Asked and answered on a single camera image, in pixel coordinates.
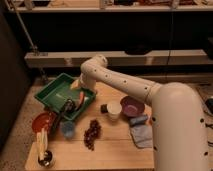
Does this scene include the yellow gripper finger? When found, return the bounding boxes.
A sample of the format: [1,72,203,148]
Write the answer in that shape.
[70,80,79,90]

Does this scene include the orange red pepper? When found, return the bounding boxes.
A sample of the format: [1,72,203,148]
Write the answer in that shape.
[79,91,85,105]

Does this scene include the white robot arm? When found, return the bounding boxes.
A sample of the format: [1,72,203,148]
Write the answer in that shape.
[78,55,210,171]

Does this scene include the white paper cup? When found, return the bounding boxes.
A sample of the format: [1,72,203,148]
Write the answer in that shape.
[107,101,122,121]

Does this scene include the blue plastic cup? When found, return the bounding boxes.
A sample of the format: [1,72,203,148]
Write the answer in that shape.
[60,121,75,139]

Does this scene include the small metal cup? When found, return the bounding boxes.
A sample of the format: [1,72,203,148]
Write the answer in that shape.
[38,150,53,167]

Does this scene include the green plastic tray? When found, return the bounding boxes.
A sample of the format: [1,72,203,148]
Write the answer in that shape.
[34,73,96,121]

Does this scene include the small dark cube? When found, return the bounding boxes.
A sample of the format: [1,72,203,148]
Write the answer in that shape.
[100,104,108,113]

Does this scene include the white shelf rack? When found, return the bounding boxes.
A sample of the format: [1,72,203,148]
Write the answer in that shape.
[8,0,213,68]

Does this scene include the red bowl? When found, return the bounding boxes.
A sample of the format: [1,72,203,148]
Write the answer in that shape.
[32,112,56,133]

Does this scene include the purple bowl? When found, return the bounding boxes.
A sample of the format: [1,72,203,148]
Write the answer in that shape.
[120,96,145,117]

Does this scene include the dark grape bunch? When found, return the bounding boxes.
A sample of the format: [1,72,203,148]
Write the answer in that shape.
[84,119,101,150]

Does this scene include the dark object on shelf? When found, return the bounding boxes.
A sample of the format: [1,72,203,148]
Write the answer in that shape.
[124,42,152,55]

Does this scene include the grey cloth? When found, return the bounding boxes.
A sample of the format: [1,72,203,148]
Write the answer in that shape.
[130,125,153,149]

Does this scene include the metal spoon black handle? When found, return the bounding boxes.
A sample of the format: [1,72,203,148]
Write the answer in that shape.
[50,99,76,134]

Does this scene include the black floor cables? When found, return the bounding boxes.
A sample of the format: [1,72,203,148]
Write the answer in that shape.
[203,96,213,151]

